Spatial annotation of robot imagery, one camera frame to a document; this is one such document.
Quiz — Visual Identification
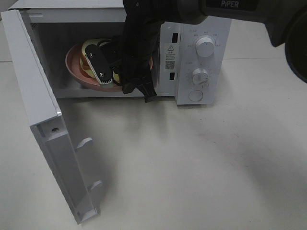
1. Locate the lower white timer knob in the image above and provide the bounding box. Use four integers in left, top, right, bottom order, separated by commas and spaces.
192, 68, 209, 86

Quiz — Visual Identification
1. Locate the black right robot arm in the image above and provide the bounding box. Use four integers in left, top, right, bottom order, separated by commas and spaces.
115, 0, 307, 102

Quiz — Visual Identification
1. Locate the round white door button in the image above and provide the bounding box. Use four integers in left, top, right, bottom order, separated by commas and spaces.
189, 90, 203, 102

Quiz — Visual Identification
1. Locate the upper white power knob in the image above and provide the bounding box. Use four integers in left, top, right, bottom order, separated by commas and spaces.
195, 35, 216, 58

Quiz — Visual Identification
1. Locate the pink round plate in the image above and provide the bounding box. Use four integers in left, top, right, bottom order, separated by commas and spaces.
65, 38, 154, 93

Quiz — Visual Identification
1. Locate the sandwich with lettuce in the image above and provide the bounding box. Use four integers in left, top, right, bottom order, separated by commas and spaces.
80, 38, 121, 86

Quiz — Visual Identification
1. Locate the white microwave oven body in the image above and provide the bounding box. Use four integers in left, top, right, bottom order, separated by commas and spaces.
8, 0, 231, 105

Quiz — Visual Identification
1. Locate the white microwave door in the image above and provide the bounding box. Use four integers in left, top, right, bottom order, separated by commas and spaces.
1, 10, 102, 223

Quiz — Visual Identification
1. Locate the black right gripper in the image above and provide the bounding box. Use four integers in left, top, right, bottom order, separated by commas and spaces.
102, 20, 165, 103

